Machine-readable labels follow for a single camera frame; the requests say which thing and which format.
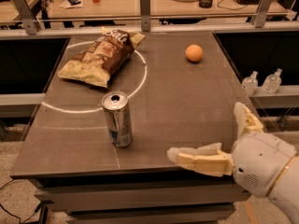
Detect black mesh pen cup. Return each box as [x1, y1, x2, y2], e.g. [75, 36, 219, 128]
[199, 0, 213, 8]

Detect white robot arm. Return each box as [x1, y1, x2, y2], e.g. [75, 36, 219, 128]
[167, 102, 299, 224]

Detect clear sanitizer bottle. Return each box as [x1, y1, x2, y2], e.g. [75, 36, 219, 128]
[262, 68, 282, 94]
[242, 71, 258, 96]

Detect clear sanitizer bottle left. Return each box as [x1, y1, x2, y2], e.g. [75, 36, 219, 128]
[242, 71, 258, 96]

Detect grey metal bracket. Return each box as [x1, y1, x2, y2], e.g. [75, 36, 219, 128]
[251, 0, 273, 28]
[140, 0, 150, 32]
[12, 0, 40, 35]

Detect brown chip bag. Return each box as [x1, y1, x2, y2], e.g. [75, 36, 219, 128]
[58, 27, 145, 88]

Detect clear sanitizer bottle right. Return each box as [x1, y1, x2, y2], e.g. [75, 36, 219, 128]
[262, 68, 282, 94]

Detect orange fruit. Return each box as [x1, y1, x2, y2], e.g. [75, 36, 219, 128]
[185, 45, 203, 63]

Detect grey metal bracket middle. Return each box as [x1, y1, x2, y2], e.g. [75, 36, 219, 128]
[140, 0, 150, 32]

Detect grey metal bracket right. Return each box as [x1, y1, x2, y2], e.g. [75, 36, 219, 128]
[251, 0, 273, 28]

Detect grey cabinet drawers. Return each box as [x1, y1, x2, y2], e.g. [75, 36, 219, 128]
[36, 170, 249, 224]

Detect black floor cable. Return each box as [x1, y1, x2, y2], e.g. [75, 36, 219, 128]
[0, 179, 45, 224]

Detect grey metal bracket left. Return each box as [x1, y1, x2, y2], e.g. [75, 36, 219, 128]
[12, 0, 40, 35]

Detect silver drink can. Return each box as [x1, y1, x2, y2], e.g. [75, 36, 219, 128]
[102, 91, 133, 147]

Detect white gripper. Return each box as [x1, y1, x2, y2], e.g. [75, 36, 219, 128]
[166, 102, 297, 198]

